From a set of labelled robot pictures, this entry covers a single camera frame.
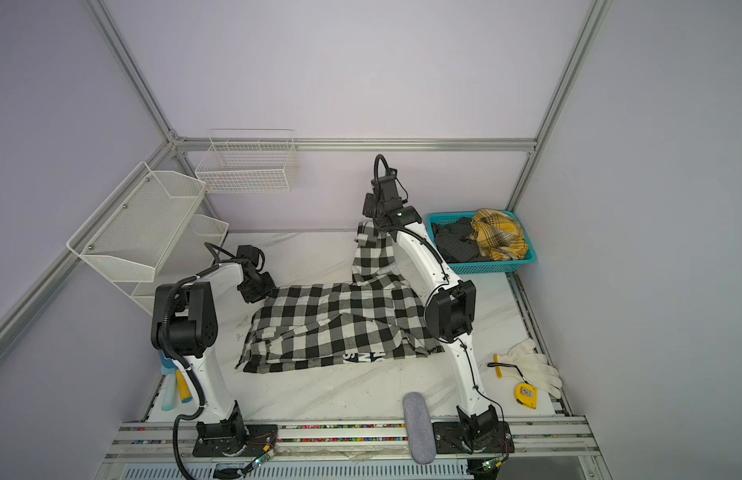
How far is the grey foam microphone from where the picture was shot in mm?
712

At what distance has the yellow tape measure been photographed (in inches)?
31.4

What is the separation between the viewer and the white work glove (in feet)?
2.79
